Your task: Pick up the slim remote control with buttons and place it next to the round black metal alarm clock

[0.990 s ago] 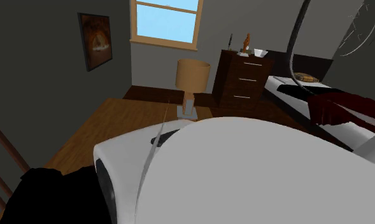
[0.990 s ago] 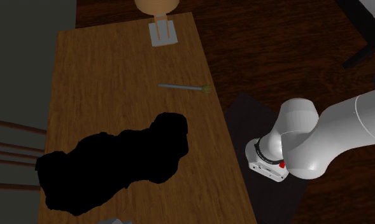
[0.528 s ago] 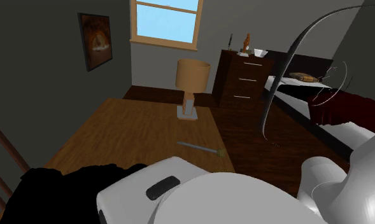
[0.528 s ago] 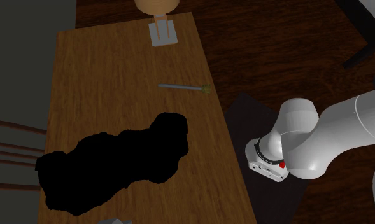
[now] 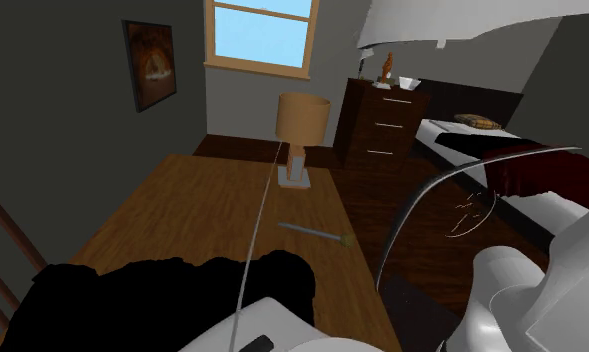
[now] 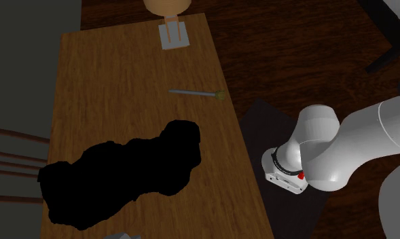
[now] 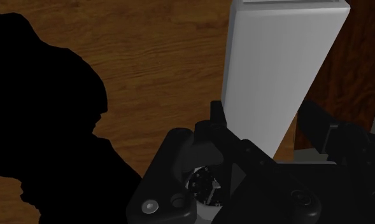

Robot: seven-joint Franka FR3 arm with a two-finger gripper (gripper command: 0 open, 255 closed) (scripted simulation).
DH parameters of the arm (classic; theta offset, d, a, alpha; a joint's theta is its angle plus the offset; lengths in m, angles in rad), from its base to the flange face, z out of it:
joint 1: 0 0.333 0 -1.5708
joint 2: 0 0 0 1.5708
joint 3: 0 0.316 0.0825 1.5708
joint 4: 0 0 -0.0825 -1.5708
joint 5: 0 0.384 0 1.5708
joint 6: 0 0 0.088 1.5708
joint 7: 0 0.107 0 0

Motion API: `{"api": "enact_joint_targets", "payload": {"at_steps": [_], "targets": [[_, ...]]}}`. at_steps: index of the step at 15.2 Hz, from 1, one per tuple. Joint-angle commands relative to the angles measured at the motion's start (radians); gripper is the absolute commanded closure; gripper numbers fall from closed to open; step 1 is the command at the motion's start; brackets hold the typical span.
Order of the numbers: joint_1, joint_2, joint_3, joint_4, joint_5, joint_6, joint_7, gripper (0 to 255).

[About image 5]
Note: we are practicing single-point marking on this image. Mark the wooden desk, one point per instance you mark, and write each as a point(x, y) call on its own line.
point(186, 209)

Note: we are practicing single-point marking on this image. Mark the dark framed wall picture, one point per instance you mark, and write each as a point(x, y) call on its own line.
point(150, 68)

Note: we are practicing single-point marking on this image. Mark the wooden framed window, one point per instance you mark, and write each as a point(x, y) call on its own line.
point(260, 39)

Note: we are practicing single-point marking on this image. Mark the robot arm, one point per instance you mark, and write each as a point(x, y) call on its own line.
point(511, 292)

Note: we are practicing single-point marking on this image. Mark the brown wooden chair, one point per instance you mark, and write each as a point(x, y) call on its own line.
point(17, 233)

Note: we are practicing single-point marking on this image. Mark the bed with red blanket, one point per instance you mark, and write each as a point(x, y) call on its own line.
point(542, 170)

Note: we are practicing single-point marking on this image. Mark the dark brown chest of drawers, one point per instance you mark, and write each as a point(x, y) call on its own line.
point(378, 139)

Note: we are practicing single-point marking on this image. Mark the tan shade table lamp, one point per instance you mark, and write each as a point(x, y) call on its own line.
point(302, 117)

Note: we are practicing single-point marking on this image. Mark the grey tool with tan head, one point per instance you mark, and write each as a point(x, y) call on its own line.
point(306, 231)

